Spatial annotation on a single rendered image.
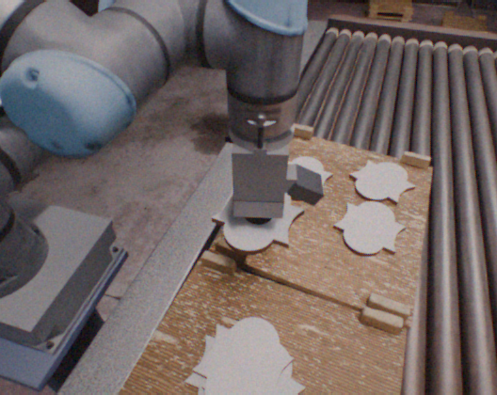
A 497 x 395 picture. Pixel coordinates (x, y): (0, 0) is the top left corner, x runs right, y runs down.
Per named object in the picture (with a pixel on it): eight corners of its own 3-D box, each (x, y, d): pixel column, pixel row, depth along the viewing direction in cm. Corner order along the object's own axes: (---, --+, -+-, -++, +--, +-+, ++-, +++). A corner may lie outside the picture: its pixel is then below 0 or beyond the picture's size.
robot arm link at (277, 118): (296, 71, 40) (300, 110, 35) (293, 106, 44) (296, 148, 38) (230, 69, 41) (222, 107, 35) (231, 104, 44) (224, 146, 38)
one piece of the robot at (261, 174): (344, 131, 36) (320, 235, 47) (334, 86, 42) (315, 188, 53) (223, 127, 36) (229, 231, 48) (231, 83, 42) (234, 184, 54)
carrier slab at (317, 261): (208, 256, 66) (207, 250, 65) (285, 134, 92) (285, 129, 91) (408, 332, 56) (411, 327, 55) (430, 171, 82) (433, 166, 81)
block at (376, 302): (364, 308, 57) (368, 300, 55) (366, 299, 58) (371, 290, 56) (404, 323, 55) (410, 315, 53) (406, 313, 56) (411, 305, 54)
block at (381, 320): (358, 322, 55) (361, 313, 53) (360, 311, 56) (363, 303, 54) (398, 337, 54) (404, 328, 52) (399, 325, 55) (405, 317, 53)
